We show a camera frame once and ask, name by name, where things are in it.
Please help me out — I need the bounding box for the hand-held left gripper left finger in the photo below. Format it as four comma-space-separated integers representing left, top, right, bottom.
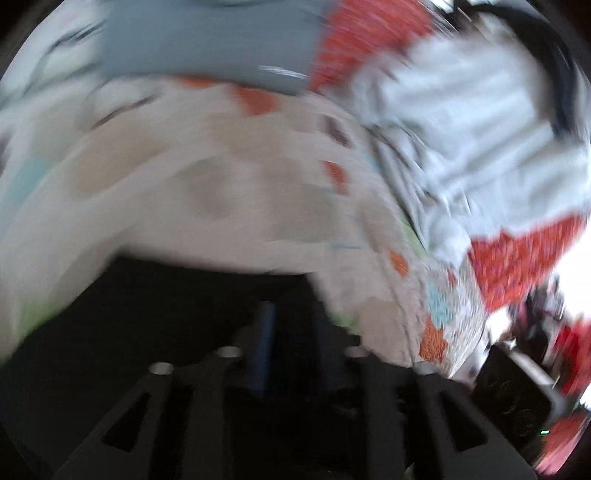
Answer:
53, 301, 280, 480

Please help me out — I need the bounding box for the light grey crumpled garment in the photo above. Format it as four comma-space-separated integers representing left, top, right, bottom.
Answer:
348, 18, 591, 269

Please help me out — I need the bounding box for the red patterned cloth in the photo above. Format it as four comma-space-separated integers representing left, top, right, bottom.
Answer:
538, 320, 591, 477
308, 0, 591, 312

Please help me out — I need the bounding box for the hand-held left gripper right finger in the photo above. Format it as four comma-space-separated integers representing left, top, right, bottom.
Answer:
308, 302, 539, 480

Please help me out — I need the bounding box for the black strap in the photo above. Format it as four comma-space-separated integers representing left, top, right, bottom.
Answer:
462, 0, 583, 139

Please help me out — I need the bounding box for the grey folded cloth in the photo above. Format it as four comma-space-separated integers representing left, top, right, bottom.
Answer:
98, 0, 335, 97

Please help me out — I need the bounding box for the patchwork printed blanket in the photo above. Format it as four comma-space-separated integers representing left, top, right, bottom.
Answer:
0, 0, 492, 381

